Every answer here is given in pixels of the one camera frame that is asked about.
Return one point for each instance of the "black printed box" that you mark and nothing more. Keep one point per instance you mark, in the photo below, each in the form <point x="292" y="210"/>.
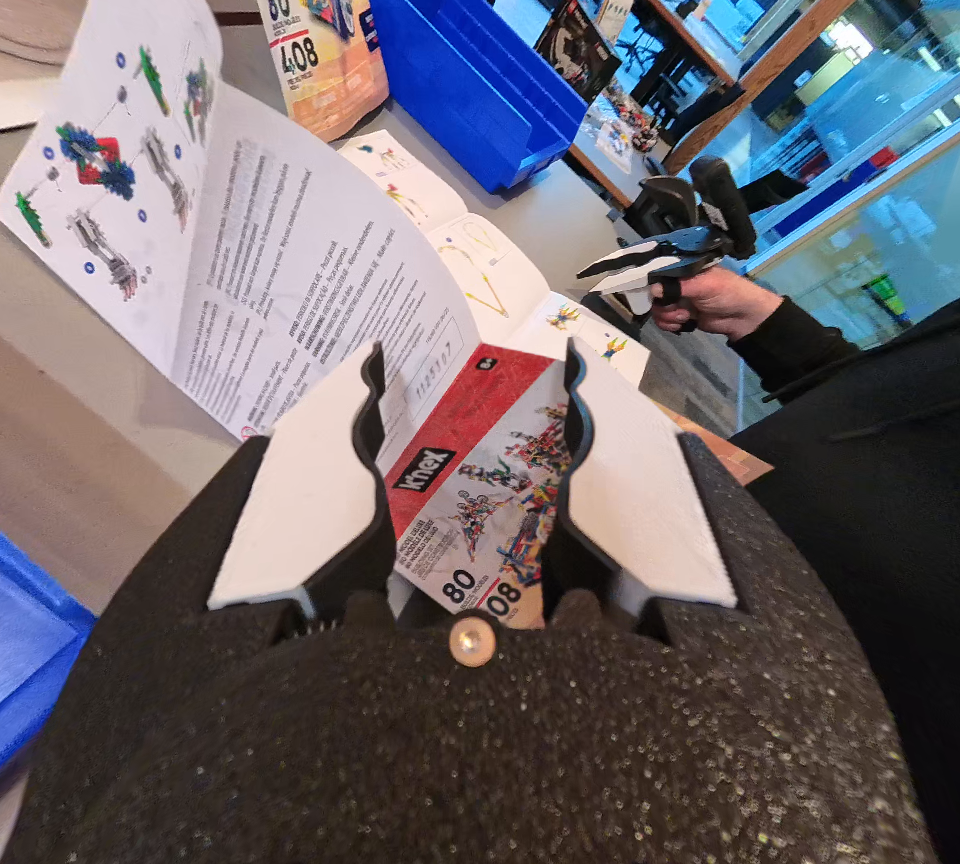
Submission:
<point x="577" y="53"/>

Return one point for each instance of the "person's black-clothed torso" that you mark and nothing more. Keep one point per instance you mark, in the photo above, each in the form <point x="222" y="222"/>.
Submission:
<point x="862" y="541"/>

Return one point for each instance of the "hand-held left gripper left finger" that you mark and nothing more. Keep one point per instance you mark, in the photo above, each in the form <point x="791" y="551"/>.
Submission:
<point x="300" y="504"/>

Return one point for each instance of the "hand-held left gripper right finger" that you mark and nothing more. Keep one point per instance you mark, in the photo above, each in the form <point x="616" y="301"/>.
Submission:
<point x="645" y="504"/>

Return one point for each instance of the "blue plastic bin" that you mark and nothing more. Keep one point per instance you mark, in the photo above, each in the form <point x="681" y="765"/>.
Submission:
<point x="465" y="76"/>
<point x="30" y="639"/>

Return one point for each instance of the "black chair back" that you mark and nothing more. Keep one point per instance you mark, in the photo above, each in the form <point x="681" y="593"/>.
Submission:
<point x="660" y="203"/>

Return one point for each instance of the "wooden post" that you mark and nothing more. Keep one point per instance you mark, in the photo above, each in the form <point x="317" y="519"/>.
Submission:
<point x="787" y="46"/>

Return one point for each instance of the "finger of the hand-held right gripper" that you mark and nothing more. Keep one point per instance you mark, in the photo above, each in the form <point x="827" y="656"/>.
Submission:
<point x="637" y="279"/>
<point x="630" y="256"/>

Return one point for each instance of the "loose toy pieces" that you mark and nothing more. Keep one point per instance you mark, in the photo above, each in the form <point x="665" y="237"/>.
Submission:
<point x="630" y="121"/>

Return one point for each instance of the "person's right hand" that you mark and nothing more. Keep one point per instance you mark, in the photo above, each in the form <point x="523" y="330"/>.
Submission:
<point x="720" y="301"/>

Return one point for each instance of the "toy instruction booklet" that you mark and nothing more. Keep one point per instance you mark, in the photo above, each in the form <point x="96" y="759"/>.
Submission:
<point x="300" y="241"/>

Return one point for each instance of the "brown work table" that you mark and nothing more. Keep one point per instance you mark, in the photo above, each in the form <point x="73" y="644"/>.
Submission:
<point x="690" y="31"/>

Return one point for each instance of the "toy building set bag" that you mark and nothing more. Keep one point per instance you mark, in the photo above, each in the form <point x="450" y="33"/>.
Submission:
<point x="322" y="16"/>

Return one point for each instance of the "person's right forearm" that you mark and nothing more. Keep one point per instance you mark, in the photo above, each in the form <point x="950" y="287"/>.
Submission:
<point x="795" y="346"/>

